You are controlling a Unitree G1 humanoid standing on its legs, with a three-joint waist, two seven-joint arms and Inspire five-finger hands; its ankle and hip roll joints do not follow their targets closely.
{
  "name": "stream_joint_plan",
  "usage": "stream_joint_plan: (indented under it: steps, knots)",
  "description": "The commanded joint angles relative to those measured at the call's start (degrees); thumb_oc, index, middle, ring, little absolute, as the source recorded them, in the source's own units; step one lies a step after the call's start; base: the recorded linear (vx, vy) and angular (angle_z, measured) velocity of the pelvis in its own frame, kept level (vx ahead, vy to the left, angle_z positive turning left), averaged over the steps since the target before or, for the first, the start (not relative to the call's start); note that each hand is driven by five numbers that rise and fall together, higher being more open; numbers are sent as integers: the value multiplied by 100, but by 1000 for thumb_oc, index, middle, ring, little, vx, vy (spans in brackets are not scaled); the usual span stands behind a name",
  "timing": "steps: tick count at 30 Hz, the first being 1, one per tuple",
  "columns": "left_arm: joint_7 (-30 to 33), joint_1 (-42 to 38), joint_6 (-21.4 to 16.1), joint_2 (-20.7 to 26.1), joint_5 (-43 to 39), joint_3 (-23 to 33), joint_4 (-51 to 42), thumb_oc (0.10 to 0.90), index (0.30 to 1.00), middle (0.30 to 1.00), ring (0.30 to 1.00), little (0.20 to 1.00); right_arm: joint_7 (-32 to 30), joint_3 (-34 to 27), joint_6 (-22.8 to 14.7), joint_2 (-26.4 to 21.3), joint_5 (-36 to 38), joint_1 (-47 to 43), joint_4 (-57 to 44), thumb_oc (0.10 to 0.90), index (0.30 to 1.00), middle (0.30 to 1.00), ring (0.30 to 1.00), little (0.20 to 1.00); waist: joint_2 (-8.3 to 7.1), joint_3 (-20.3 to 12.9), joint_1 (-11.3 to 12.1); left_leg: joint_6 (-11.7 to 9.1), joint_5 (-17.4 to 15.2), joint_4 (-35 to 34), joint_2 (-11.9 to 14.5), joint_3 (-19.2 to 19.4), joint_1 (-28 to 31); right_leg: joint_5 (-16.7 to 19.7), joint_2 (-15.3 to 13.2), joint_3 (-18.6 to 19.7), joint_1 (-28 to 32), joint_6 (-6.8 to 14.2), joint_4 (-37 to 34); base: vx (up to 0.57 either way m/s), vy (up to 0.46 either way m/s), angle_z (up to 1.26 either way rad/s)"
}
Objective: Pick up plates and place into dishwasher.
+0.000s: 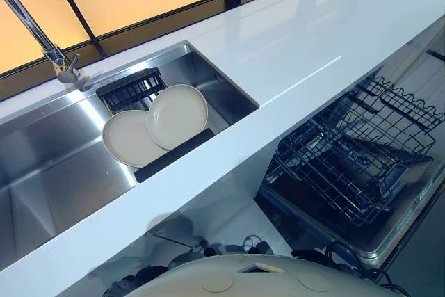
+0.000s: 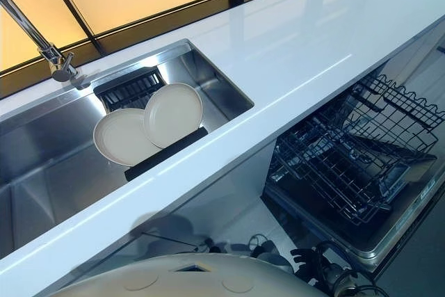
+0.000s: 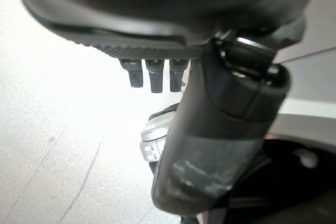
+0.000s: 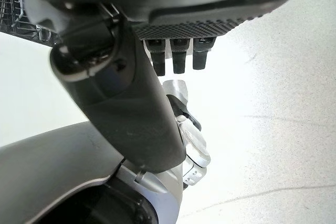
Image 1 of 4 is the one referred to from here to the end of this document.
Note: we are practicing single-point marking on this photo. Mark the open dishwasher door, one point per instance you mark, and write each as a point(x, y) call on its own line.
point(379, 220)

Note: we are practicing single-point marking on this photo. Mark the beige round plate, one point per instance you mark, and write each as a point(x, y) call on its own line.
point(127, 140)
point(179, 116)

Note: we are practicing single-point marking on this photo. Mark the black sink drying rack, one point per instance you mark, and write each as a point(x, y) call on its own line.
point(137, 90)

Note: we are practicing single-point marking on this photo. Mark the robot torso silver shell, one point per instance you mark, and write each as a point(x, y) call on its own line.
point(264, 278)

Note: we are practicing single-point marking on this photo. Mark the stainless steel sink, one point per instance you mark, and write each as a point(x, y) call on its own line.
point(62, 151)

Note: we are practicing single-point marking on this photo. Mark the dark framed window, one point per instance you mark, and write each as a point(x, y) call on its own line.
point(121, 1)

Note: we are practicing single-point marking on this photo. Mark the chrome sink faucet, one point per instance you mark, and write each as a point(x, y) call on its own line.
point(52, 50)

